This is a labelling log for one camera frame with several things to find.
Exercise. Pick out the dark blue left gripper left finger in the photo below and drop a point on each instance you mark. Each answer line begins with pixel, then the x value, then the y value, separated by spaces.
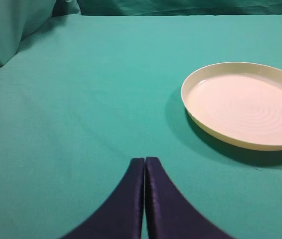
pixel 121 215

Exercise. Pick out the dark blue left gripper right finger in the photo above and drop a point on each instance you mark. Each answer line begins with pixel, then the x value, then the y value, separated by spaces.
pixel 169 215

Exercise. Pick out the pale yellow plastic plate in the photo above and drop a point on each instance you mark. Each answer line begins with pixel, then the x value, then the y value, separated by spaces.
pixel 239 103

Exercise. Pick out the green table cloth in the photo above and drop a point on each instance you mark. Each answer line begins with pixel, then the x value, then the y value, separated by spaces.
pixel 86 94

